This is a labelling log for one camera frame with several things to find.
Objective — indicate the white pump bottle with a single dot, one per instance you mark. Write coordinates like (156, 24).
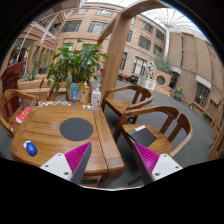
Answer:
(96, 96)

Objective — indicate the left wooden armchair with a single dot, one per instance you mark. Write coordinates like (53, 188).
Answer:
(10, 107)

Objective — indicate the blue and white computer mouse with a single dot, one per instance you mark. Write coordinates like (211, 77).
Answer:
(30, 147)

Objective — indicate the round dark grey mouse pad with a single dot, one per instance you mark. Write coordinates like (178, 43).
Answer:
(76, 129)

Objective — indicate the dark red high-back chair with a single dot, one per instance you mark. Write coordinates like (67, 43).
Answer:
(10, 76)

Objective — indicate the red and white pack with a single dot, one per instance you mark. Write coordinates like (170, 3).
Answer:
(21, 117)

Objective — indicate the wooden armchair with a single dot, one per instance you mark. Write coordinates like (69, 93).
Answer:
(163, 144)
(141, 98)
(10, 107)

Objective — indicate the black notebook on chair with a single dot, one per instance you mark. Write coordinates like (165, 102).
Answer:
(142, 136)

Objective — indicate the large wooden pillar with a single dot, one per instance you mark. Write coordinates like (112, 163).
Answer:
(118, 29)

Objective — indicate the yellow liquid bottle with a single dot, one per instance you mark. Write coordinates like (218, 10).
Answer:
(84, 93)

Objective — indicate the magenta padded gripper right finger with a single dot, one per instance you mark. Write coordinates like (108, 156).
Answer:
(153, 166)

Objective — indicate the green potted plant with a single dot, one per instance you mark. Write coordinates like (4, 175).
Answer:
(70, 67)

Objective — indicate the far wooden armchair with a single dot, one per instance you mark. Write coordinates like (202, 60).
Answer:
(141, 98)

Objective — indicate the blue tube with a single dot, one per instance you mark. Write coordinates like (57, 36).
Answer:
(74, 93)

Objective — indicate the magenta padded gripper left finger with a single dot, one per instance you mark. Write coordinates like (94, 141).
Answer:
(70, 166)

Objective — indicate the near wooden armchair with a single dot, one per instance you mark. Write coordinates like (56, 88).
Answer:
(163, 144)

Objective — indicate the wooden table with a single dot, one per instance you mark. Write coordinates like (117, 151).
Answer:
(59, 128)

